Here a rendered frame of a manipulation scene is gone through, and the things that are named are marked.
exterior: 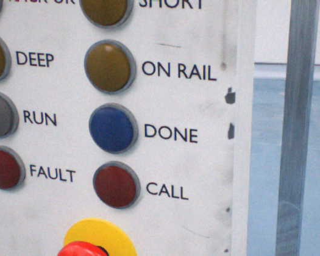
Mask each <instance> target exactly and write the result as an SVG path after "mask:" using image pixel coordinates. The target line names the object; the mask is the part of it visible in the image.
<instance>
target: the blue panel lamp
mask: <svg viewBox="0 0 320 256"><path fill-rule="evenodd" d="M91 134H92V136H93V139H94V141H96V142H97V144H98V145H100V147H102V148H104V149H106V150H108V151H121V150H124V149H125V148H128V147H129V146H130V144H131V142H132V140H133V127H132V123H131V122H130V119H129V118H128V117H127V116H126V115H125V114H124V113H123V112H121V111H120V110H118V109H116V108H111V107H106V108H102V109H100V110H98V111H97V112H96V113H95V114H94V115H93V117H92V120H91Z"/></svg>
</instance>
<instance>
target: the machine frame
mask: <svg viewBox="0 0 320 256"><path fill-rule="evenodd" d="M319 8H320V0H291V10H290V31H289V41H288V52H287V63H286V84H285V104H284V115H283V125H282V145H281V157H280V177H279V197H278V208H277V229H276V249H275V256H299V249H300V233H301V225H302V209H303V201H304V185H305V169H306V161H307V144H308V137H309V128H310V113H311V97H312V88H313V73H314V67H315V56H316V40H317V31H318V23H319Z"/></svg>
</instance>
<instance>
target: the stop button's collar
mask: <svg viewBox="0 0 320 256"><path fill-rule="evenodd" d="M73 241H86V242H89V243H92V244H93V245H95V246H101V247H103V248H104V249H105V250H106V251H107V252H108V254H109V256H137V253H136V250H135V248H134V245H133V242H132V241H131V240H130V238H129V237H128V236H127V235H126V234H125V233H124V231H123V230H121V229H120V228H119V227H118V226H116V225H114V224H113V223H111V222H108V221H106V220H103V219H99V218H85V219H81V220H79V221H78V222H75V223H74V224H73V225H72V226H71V227H70V228H69V229H68V231H67V232H66V234H65V237H64V240H63V247H64V246H66V245H67V244H68V243H71V242H73Z"/></svg>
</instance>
